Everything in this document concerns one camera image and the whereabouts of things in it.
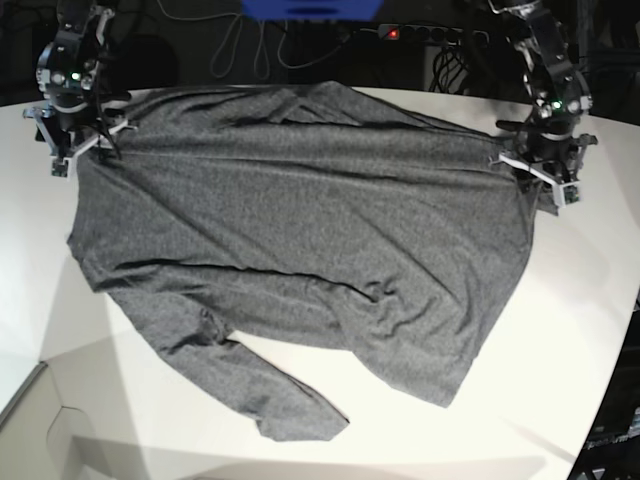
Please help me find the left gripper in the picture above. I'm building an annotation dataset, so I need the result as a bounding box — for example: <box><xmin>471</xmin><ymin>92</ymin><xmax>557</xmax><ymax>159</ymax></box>
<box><xmin>495</xmin><ymin>118</ymin><xmax>598</xmax><ymax>198</ymax></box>

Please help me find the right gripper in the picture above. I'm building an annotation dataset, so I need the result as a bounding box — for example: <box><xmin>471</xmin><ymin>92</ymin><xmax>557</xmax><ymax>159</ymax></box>
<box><xmin>22</xmin><ymin>91</ymin><xmax>137</xmax><ymax>160</ymax></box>

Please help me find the grey long-sleeve t-shirt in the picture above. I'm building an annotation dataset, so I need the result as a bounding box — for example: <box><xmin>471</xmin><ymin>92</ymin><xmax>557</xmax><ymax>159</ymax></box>
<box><xmin>68</xmin><ymin>82</ymin><xmax>550</xmax><ymax>441</ymax></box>

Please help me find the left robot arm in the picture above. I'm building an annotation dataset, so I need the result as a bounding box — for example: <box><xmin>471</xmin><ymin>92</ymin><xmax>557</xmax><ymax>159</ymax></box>
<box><xmin>489</xmin><ymin>1</ymin><xmax>598</xmax><ymax>208</ymax></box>

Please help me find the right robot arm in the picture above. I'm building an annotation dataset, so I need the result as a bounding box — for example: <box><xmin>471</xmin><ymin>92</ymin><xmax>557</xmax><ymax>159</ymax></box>
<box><xmin>23</xmin><ymin>1</ymin><xmax>132</xmax><ymax>177</ymax></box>

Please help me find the black power strip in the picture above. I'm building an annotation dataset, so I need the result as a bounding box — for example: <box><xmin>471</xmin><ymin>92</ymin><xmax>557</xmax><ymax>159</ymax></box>
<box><xmin>377</xmin><ymin>23</ymin><xmax>466</xmax><ymax>46</ymax></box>

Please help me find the blue plastic bin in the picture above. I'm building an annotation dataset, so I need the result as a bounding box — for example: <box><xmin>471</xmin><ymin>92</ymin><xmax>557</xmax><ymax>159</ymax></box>
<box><xmin>241</xmin><ymin>0</ymin><xmax>383</xmax><ymax>21</ymax></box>

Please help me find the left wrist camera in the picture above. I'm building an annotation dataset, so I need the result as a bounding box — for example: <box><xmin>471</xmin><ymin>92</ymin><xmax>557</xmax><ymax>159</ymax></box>
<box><xmin>552</xmin><ymin>181</ymin><xmax>582</xmax><ymax>208</ymax></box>

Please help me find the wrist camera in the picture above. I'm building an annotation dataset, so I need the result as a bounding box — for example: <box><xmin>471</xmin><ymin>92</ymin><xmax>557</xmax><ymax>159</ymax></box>
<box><xmin>552</xmin><ymin>181</ymin><xmax>582</xmax><ymax>208</ymax></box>
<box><xmin>51</xmin><ymin>156</ymin><xmax>77</xmax><ymax>179</ymax></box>

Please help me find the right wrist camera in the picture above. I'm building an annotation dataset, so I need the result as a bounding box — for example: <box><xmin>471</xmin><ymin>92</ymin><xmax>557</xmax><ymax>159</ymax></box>
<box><xmin>51</xmin><ymin>156</ymin><xmax>77</xmax><ymax>179</ymax></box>

